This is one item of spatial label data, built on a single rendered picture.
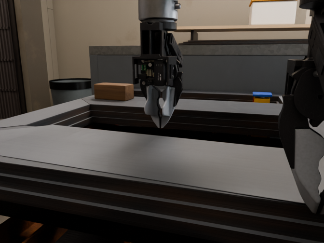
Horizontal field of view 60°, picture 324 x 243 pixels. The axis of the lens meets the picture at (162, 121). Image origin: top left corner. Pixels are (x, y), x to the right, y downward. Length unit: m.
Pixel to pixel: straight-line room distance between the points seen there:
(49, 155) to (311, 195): 0.35
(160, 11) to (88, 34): 3.69
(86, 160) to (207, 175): 0.17
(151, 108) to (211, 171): 0.25
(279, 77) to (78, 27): 3.44
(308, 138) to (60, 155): 0.34
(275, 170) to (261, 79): 0.82
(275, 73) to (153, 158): 0.86
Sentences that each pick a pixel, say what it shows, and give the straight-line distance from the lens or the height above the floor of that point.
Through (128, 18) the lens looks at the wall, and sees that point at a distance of 4.01.
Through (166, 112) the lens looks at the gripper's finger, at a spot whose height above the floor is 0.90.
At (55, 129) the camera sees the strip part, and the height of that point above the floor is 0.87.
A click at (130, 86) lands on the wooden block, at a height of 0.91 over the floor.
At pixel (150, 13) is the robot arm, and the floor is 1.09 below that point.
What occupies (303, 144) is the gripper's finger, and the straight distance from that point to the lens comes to 0.29.
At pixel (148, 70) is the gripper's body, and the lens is 0.54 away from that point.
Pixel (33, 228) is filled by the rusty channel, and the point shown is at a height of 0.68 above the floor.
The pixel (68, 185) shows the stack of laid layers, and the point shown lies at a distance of 0.40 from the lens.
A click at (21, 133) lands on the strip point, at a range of 0.61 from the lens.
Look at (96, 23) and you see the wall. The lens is 4.17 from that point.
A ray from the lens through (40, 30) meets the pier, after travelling 4.25.
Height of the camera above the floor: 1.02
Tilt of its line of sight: 14 degrees down
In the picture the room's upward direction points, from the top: straight up
